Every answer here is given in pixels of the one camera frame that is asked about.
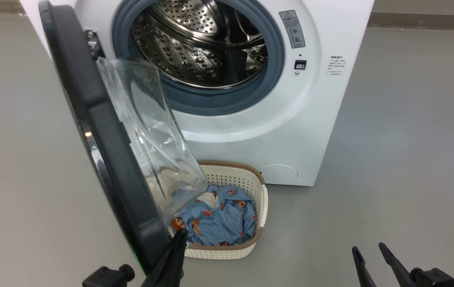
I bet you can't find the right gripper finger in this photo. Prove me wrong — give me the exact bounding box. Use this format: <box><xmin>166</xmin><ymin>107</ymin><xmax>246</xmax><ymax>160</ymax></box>
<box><xmin>351</xmin><ymin>246</ymin><xmax>377</xmax><ymax>287</ymax></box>
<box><xmin>379</xmin><ymin>242</ymin><xmax>417</xmax><ymax>287</ymax></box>

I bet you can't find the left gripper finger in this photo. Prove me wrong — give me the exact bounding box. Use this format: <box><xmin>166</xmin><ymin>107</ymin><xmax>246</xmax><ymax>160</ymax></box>
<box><xmin>141</xmin><ymin>229</ymin><xmax>188</xmax><ymax>287</ymax></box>

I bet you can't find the blue cartoon print garment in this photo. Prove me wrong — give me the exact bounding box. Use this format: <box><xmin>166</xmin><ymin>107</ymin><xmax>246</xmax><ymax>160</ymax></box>
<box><xmin>170</xmin><ymin>184</ymin><xmax>258</xmax><ymax>246</ymax></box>

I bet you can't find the white garment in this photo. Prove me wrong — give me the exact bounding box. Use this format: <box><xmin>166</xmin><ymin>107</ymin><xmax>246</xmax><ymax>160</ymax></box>
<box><xmin>199</xmin><ymin>193</ymin><xmax>219</xmax><ymax>208</ymax></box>

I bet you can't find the black washing machine door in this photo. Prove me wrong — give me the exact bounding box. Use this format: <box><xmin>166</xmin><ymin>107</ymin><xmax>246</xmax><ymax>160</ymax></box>
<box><xmin>38</xmin><ymin>0</ymin><xmax>209</xmax><ymax>275</ymax></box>

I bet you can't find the white front-load washing machine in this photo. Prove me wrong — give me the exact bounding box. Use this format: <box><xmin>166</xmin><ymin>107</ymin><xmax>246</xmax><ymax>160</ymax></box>
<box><xmin>20</xmin><ymin>0</ymin><xmax>375</xmax><ymax>187</ymax></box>

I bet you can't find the cream perforated laundry basket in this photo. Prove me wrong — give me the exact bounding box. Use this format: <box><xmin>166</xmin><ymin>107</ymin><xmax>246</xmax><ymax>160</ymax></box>
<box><xmin>167</xmin><ymin>161</ymin><xmax>268</xmax><ymax>260</ymax></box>

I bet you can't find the grey warning label sticker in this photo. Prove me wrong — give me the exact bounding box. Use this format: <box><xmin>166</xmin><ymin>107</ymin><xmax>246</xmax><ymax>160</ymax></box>
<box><xmin>279</xmin><ymin>10</ymin><xmax>306</xmax><ymax>49</ymax></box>

